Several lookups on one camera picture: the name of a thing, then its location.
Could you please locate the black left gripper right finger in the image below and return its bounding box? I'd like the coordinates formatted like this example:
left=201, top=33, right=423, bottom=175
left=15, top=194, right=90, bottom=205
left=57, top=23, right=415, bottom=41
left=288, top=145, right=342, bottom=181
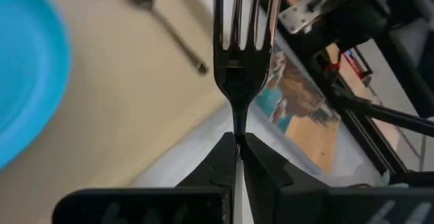
left=239, top=132, right=434, bottom=224

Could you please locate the blue round plate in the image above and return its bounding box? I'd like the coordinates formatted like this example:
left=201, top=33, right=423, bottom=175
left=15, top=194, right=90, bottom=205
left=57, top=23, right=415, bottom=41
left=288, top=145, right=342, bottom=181
left=0, top=0, right=73, bottom=171

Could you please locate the black table frame bar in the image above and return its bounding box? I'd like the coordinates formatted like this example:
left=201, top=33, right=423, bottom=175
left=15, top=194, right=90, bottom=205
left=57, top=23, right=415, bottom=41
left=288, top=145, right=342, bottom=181
left=313, top=52, right=434, bottom=186

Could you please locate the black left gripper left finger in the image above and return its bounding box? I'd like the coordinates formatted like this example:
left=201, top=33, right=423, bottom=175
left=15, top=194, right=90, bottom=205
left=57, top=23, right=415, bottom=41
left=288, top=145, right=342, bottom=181
left=52, top=131, right=239, bottom=224

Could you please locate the beige plastic tray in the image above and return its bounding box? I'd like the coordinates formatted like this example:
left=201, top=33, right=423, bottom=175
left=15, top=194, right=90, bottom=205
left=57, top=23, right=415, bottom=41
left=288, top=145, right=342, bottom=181
left=0, top=0, right=229, bottom=224

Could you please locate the silver metal fork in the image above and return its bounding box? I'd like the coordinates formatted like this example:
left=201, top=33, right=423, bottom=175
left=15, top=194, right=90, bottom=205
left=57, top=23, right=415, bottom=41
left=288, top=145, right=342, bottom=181
left=212, top=0, right=284, bottom=144

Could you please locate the silver metal spoon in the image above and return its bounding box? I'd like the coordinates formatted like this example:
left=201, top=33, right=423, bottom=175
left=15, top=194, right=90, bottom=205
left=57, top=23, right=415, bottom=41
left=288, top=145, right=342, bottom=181
left=121, top=0, right=209, bottom=76

